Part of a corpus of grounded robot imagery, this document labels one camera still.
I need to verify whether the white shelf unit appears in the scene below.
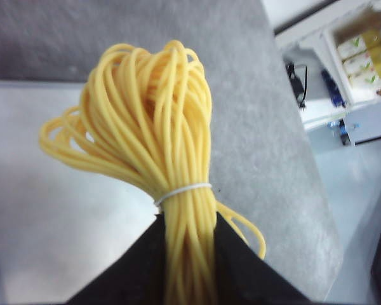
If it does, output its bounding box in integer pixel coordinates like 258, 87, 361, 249
276, 1, 381, 145

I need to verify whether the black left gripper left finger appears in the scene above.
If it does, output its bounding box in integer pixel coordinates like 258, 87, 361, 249
66, 214, 166, 304

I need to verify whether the blue object on shelf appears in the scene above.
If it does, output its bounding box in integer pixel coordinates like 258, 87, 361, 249
321, 69, 346, 108

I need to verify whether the black cable on shelf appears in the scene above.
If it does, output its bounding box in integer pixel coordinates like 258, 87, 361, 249
285, 63, 309, 111

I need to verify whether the white cardboard box with packets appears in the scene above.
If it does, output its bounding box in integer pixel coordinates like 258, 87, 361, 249
324, 6, 381, 104

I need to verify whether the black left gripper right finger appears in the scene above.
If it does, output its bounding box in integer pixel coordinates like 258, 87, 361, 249
214, 213, 311, 304

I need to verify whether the yellow vermicelli noodle bundle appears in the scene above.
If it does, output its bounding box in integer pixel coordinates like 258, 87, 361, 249
39, 40, 266, 304

